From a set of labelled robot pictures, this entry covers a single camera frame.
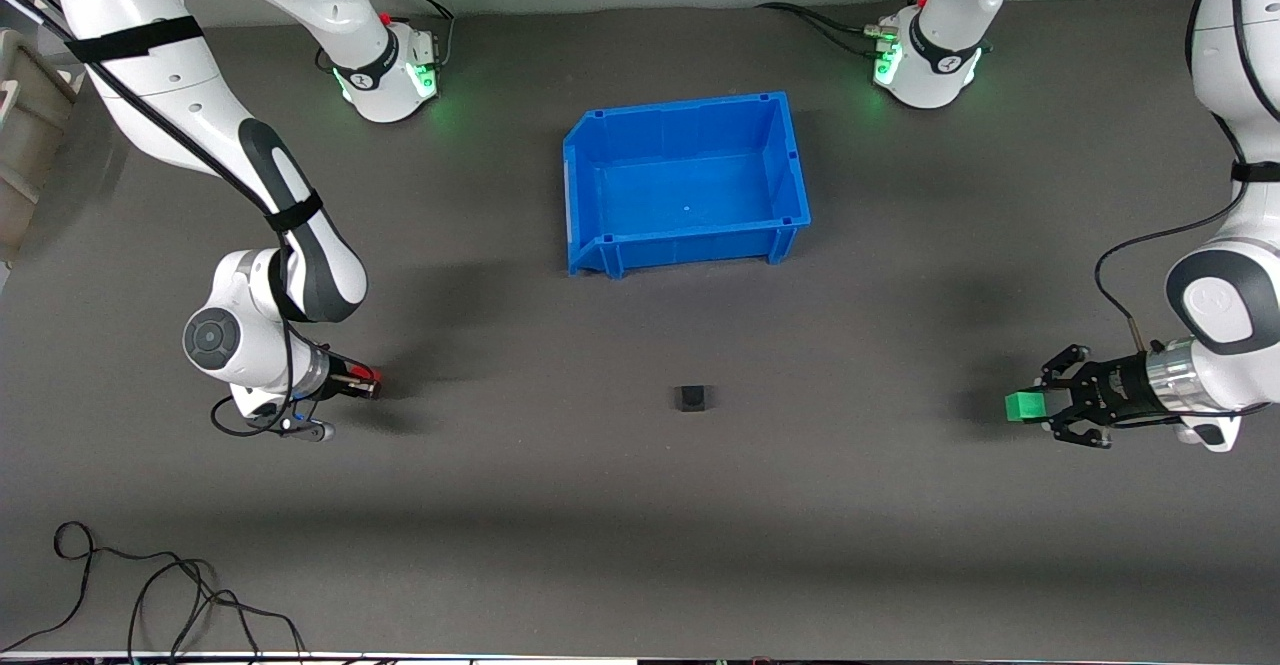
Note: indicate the small black cube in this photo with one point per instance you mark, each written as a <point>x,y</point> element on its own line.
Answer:
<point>691,399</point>

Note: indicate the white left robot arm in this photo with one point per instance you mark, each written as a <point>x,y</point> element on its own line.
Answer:
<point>1230,65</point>

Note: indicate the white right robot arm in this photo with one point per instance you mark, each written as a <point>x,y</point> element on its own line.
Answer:
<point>160,95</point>

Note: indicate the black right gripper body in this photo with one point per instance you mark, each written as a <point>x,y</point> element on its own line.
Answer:
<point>343,376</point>

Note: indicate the blue plastic storage bin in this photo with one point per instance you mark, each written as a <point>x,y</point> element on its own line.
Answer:
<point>690,195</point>

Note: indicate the beige plastic container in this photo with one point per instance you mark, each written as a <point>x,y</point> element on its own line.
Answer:
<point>30,145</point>

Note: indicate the small red cube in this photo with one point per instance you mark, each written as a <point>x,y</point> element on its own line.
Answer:
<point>368,381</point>

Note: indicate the small green cube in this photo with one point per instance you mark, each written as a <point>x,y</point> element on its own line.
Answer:
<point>1024,407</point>

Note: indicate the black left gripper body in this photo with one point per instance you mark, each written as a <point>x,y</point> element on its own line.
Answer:
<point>1117,389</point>

